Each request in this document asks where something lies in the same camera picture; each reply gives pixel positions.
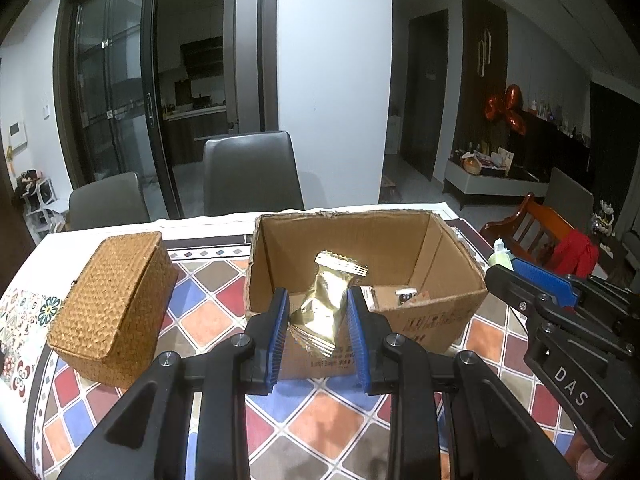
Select floral patterned placemat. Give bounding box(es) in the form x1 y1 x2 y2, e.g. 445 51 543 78
0 287 68 396

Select green candy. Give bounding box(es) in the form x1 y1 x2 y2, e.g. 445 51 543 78
487 239 516 268

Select red cloth on chair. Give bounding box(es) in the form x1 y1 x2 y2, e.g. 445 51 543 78
547 230 600 278

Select silver refrigerator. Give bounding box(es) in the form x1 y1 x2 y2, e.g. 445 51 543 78
222 0 261 136

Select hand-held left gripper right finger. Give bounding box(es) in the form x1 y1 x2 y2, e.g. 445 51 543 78
346 286 561 480

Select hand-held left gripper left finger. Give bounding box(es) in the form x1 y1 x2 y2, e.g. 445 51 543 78
57 287 291 480

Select white wall intercom panel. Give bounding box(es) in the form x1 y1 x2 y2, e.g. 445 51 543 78
7 120 28 150

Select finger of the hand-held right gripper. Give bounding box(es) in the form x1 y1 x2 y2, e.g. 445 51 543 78
510 257 583 308
484 265 556 322

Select dark framed glass sliding door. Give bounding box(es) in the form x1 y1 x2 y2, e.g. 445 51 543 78
54 0 183 221

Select dark interior door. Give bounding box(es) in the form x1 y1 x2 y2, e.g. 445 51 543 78
400 10 450 183

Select brown cardboard box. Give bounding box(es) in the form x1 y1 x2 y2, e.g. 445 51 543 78
243 210 490 381

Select white low cabinet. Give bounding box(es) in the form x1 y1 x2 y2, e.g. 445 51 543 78
442 152 551 211

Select brown wooden chair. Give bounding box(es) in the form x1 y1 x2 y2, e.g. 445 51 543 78
479 192 576 271

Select red foil balloons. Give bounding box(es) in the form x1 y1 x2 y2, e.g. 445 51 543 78
482 85 528 136

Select tall dark cabinet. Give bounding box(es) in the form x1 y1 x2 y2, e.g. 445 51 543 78
460 0 508 156

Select checkered colourful tablecloth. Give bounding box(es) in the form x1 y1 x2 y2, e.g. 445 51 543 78
0 203 591 480

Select gold snack packet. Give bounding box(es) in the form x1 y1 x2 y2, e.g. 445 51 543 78
289 251 370 360

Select grey dining chair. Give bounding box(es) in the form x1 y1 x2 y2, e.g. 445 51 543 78
202 131 306 217
67 171 151 232
542 167 596 235

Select woven wicker lidded basket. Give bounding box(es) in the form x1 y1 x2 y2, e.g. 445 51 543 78
46 231 179 390

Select person's right hand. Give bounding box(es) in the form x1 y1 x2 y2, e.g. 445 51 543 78
567 427 621 480

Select white shoe rack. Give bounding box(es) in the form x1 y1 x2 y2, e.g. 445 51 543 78
14 169 68 233

